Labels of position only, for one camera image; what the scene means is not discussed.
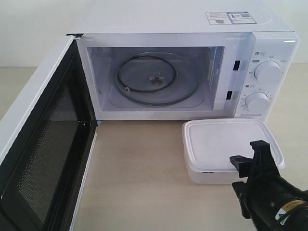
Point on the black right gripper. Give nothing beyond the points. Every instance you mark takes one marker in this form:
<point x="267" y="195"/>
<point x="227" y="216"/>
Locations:
<point x="270" y="202"/>

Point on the white plastic lidded container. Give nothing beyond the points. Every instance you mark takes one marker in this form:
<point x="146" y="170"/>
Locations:
<point x="208" y="145"/>

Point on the white microwave door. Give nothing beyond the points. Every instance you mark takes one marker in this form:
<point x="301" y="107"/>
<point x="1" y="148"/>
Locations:
<point x="46" y="141"/>

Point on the white microwave oven body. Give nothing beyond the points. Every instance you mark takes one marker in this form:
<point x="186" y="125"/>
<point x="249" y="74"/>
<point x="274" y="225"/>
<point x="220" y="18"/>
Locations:
<point x="114" y="30"/>

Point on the lower white timer knob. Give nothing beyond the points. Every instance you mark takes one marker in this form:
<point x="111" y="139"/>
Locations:
<point x="257" y="101"/>

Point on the upper white control knob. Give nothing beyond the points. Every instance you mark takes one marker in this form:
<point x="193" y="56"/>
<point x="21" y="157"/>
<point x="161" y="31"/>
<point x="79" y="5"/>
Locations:
<point x="267" y="71"/>

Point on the glass turntable plate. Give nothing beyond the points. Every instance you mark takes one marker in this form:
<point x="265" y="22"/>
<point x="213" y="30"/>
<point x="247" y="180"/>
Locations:
<point x="157" y="79"/>

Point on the blue energy label sticker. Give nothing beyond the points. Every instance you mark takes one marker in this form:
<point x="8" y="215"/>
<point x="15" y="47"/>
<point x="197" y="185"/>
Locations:
<point x="240" y="18"/>

